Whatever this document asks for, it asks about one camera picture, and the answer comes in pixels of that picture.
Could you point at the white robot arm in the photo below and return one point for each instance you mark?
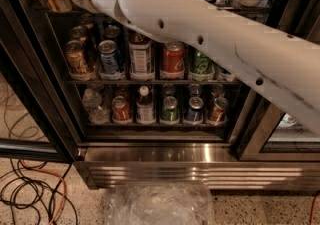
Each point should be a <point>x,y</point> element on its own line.
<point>282,68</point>

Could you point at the gold can middle front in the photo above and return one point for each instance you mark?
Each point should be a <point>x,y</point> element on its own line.
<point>79,68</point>

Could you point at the blue can middle front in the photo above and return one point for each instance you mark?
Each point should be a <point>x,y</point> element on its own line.
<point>110,59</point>

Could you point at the water bottle bottom shelf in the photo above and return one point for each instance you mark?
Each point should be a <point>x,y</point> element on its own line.
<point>93,102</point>

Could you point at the red can bottom shelf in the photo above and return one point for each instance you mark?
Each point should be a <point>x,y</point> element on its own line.
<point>121,112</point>

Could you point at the red cola can middle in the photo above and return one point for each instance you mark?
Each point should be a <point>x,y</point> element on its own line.
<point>172,61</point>

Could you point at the green can middle front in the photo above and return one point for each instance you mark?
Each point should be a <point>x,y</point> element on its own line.
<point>201,67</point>

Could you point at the green can bottom shelf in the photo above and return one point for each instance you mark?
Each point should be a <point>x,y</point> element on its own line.
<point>169,114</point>

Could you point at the blue can bottom shelf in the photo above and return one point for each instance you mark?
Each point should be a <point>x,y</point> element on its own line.
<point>193,113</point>

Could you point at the gold can bottom shelf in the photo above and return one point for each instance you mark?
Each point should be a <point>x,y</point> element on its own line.
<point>217,111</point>

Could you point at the right fridge glass door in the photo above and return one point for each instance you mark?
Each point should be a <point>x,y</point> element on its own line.
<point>267,132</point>

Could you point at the brown tea bottle middle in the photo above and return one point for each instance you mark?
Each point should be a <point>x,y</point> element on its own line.
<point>141,57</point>

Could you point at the brown tea bottle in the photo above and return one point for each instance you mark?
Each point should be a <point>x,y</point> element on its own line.
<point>145,106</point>
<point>141,57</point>

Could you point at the brown tea bottle bottom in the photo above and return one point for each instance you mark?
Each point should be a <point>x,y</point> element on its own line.
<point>145,106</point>

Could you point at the clear plastic bag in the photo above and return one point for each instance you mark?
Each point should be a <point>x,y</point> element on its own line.
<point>160,204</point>

